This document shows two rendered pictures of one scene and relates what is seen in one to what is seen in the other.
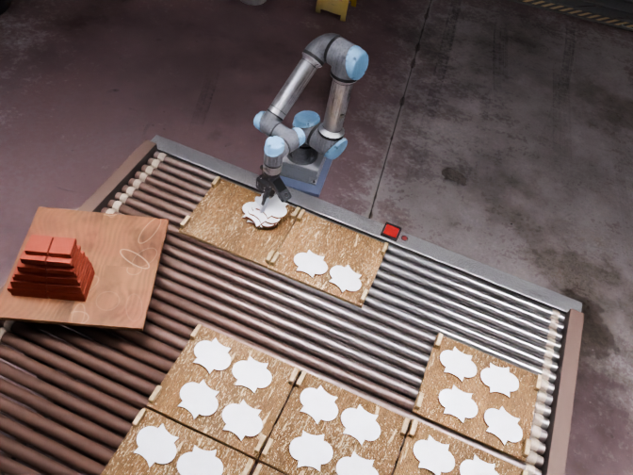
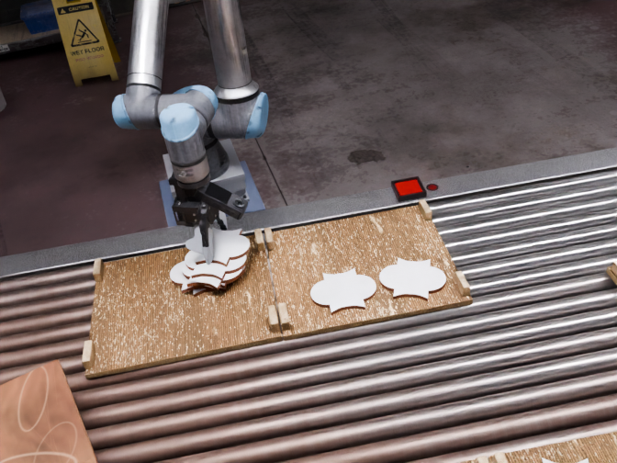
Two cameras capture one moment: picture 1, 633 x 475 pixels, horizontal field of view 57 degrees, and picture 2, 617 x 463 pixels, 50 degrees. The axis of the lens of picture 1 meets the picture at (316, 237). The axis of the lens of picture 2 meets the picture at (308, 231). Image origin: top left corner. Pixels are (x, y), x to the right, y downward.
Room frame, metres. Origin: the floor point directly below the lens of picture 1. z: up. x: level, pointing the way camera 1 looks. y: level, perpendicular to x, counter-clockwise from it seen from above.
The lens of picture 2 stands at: (0.48, 0.38, 1.97)
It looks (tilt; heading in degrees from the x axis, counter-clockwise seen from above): 39 degrees down; 342
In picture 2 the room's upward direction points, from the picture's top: 7 degrees counter-clockwise
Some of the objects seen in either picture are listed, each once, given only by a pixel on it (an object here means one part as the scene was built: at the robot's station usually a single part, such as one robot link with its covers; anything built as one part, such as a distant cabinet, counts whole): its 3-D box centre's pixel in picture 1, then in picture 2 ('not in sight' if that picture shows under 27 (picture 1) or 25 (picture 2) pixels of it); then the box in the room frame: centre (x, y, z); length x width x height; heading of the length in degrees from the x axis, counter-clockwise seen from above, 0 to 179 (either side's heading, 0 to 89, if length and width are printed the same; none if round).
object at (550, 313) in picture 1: (348, 232); (350, 225); (1.70, -0.13, 0.90); 1.95 x 0.05 x 0.05; 76
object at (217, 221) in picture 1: (241, 221); (183, 299); (1.62, 0.33, 0.93); 0.41 x 0.35 x 0.02; 77
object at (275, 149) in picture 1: (274, 151); (183, 133); (1.69, 0.23, 1.29); 0.09 x 0.08 x 0.11; 148
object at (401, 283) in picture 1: (335, 256); (364, 264); (1.55, -0.10, 0.90); 1.95 x 0.05 x 0.05; 76
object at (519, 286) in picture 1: (352, 223); (345, 213); (1.77, -0.15, 0.89); 2.08 x 0.08 x 0.06; 76
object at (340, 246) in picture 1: (330, 256); (360, 265); (1.52, -0.07, 0.93); 0.41 x 0.35 x 0.02; 77
